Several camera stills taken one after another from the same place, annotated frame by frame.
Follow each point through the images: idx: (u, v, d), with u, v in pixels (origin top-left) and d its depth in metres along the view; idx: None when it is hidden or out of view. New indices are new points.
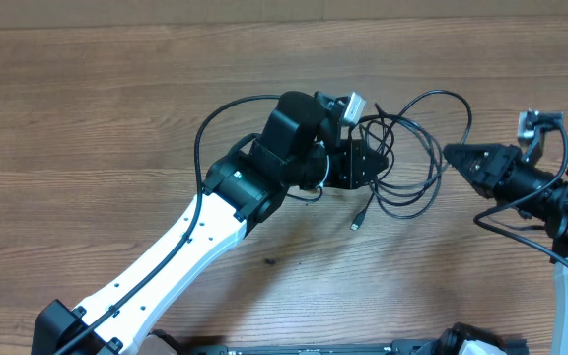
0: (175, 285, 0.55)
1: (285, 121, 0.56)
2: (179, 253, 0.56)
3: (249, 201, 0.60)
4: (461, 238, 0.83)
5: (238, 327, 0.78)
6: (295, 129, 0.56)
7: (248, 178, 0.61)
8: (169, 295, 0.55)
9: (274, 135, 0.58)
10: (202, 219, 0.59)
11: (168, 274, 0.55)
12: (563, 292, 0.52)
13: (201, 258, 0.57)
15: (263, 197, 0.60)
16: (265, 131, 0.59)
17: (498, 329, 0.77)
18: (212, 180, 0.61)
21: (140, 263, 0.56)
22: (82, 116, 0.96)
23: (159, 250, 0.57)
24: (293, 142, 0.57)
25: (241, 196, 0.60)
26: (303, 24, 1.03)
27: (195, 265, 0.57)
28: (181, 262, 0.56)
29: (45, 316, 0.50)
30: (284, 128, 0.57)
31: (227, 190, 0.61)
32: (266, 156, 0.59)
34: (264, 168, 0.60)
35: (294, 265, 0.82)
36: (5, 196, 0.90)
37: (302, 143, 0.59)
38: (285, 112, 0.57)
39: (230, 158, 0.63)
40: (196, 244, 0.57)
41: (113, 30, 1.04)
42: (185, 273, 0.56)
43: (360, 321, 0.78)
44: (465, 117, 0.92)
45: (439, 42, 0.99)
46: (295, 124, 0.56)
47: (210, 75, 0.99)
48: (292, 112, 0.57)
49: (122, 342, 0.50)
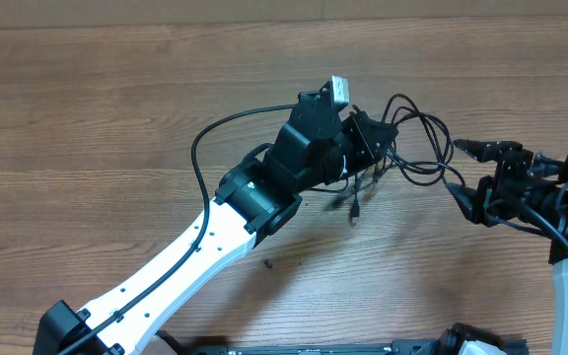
0: (181, 293, 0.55)
1: (296, 137, 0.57)
2: (187, 262, 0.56)
3: (260, 214, 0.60)
4: (461, 238, 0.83)
5: (240, 328, 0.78)
6: (306, 146, 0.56)
7: (259, 189, 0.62)
8: (175, 303, 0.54)
9: (286, 151, 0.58)
10: (213, 229, 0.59)
11: (175, 282, 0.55)
12: (562, 294, 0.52)
13: (209, 269, 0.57)
15: (276, 210, 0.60)
16: (277, 144, 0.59)
17: (497, 329, 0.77)
18: (225, 190, 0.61)
21: (148, 269, 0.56)
22: (83, 116, 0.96)
23: (168, 257, 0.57)
24: (306, 156, 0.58)
25: (252, 208, 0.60)
26: (304, 25, 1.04)
27: (203, 275, 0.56)
28: (189, 272, 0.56)
29: (50, 317, 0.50)
30: (296, 145, 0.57)
31: (241, 201, 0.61)
32: (280, 169, 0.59)
34: (279, 178, 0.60)
35: (296, 266, 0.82)
36: (4, 196, 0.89)
37: (317, 154, 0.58)
38: (296, 128, 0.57)
39: (244, 169, 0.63)
40: (204, 253, 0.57)
41: (113, 30, 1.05)
42: (192, 281, 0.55)
43: (361, 320, 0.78)
44: (465, 116, 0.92)
45: (438, 42, 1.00)
46: (305, 141, 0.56)
47: (210, 76, 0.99)
48: (304, 129, 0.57)
49: (124, 348, 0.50)
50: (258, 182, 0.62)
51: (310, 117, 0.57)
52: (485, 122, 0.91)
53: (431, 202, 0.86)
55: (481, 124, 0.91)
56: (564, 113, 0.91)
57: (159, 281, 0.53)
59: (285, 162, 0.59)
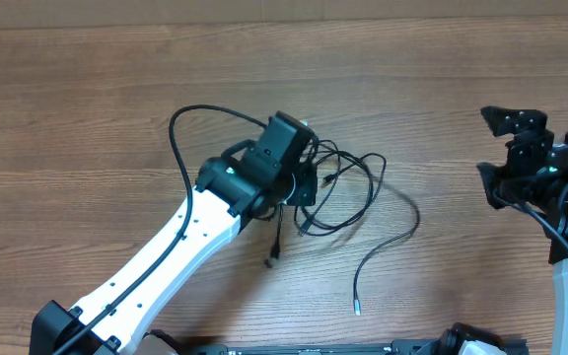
0: (172, 282, 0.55)
1: (284, 124, 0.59)
2: (174, 250, 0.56)
3: (243, 196, 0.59)
4: (461, 238, 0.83)
5: (238, 327, 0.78)
6: (294, 133, 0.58)
7: (240, 176, 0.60)
8: (167, 291, 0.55)
9: (273, 138, 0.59)
10: (196, 215, 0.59)
11: (163, 271, 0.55)
12: (562, 293, 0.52)
13: (196, 255, 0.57)
15: (256, 192, 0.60)
16: (263, 133, 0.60)
17: (497, 329, 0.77)
18: (204, 178, 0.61)
21: (135, 262, 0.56)
22: (83, 116, 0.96)
23: (154, 248, 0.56)
24: (289, 147, 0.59)
25: (235, 192, 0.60)
26: (304, 25, 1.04)
27: (191, 261, 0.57)
28: (177, 259, 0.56)
29: (42, 317, 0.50)
30: (284, 131, 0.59)
31: (221, 187, 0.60)
32: (261, 158, 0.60)
34: (260, 169, 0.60)
35: (295, 265, 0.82)
36: (4, 196, 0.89)
37: (296, 150, 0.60)
38: (284, 117, 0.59)
39: (223, 158, 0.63)
40: (190, 240, 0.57)
41: (114, 30, 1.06)
42: (180, 269, 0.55)
43: (360, 321, 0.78)
44: (465, 117, 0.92)
45: (438, 42, 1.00)
46: (293, 128, 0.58)
47: (210, 76, 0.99)
48: (292, 119, 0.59)
49: (120, 340, 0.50)
50: (237, 168, 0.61)
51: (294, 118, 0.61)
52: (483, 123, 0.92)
53: (430, 202, 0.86)
55: (481, 125, 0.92)
56: (564, 113, 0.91)
57: (147, 271, 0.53)
59: (267, 151, 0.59)
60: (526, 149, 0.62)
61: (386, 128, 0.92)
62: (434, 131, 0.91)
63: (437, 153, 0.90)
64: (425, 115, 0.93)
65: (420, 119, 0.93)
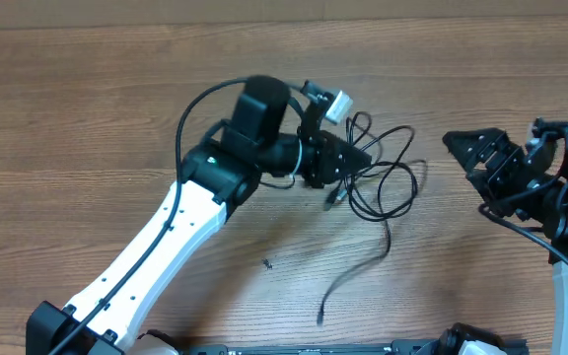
0: (162, 273, 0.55)
1: (252, 102, 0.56)
2: (162, 242, 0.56)
3: (226, 184, 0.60)
4: (461, 238, 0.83)
5: (237, 328, 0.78)
6: (263, 109, 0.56)
7: (221, 163, 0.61)
8: (158, 282, 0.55)
9: (243, 118, 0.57)
10: (182, 206, 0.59)
11: (153, 262, 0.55)
12: (562, 293, 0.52)
13: (185, 245, 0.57)
15: (240, 179, 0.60)
16: (234, 115, 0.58)
17: (497, 329, 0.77)
18: (186, 170, 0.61)
21: (124, 256, 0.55)
22: (83, 116, 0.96)
23: (142, 242, 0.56)
24: (261, 123, 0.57)
25: (216, 181, 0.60)
26: (304, 25, 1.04)
27: (180, 250, 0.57)
28: (166, 250, 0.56)
29: (35, 319, 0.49)
30: (252, 109, 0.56)
31: (203, 177, 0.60)
32: (238, 139, 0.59)
34: (239, 149, 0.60)
35: (295, 265, 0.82)
36: (3, 196, 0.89)
37: (271, 121, 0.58)
38: (250, 94, 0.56)
39: (202, 147, 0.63)
40: (178, 230, 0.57)
41: (114, 30, 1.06)
42: (172, 259, 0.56)
43: (360, 321, 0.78)
44: (465, 117, 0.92)
45: (438, 41, 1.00)
46: (262, 105, 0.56)
47: (210, 76, 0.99)
48: (259, 93, 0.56)
49: (117, 333, 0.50)
50: (218, 156, 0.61)
51: (263, 86, 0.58)
52: (483, 122, 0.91)
53: (430, 201, 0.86)
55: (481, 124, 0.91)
56: (564, 113, 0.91)
57: (137, 263, 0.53)
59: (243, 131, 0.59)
60: (502, 173, 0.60)
61: (385, 128, 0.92)
62: (434, 131, 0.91)
63: (437, 153, 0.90)
64: (425, 115, 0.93)
65: (420, 119, 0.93)
